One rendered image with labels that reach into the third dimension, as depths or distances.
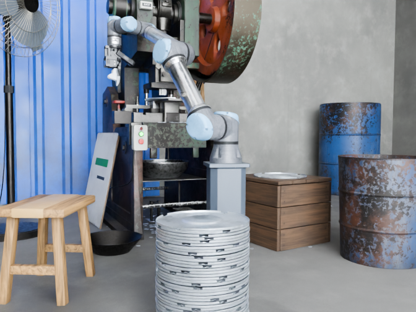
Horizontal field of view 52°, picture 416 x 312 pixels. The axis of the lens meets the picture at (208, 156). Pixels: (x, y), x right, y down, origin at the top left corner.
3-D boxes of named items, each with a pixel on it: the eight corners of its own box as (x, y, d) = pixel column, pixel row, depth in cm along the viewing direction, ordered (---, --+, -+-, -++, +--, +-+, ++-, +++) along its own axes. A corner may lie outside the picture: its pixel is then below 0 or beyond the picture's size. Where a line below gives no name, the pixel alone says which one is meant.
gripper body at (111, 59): (103, 69, 234) (103, 46, 233) (119, 70, 237) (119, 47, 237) (106, 67, 227) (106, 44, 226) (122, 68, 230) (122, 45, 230)
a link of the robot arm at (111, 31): (112, 13, 225) (103, 17, 231) (112, 35, 226) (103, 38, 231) (125, 17, 231) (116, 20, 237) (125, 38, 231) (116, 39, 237)
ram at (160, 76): (180, 82, 260) (180, 33, 258) (156, 81, 254) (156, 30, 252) (170, 85, 276) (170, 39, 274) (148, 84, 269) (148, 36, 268)
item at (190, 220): (264, 218, 138) (264, 215, 138) (221, 236, 113) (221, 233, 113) (188, 209, 153) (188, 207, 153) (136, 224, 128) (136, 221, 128)
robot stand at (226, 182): (249, 263, 193) (250, 163, 191) (208, 265, 190) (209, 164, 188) (239, 252, 212) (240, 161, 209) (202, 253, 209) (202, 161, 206)
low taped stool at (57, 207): (65, 307, 144) (63, 208, 142) (-5, 306, 145) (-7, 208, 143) (96, 274, 178) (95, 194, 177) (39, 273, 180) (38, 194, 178)
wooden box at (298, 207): (330, 241, 232) (332, 177, 230) (277, 251, 211) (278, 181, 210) (280, 228, 265) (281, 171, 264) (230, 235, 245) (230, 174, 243)
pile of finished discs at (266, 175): (317, 177, 232) (317, 175, 232) (277, 179, 217) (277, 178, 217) (281, 173, 257) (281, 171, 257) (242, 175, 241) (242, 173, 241)
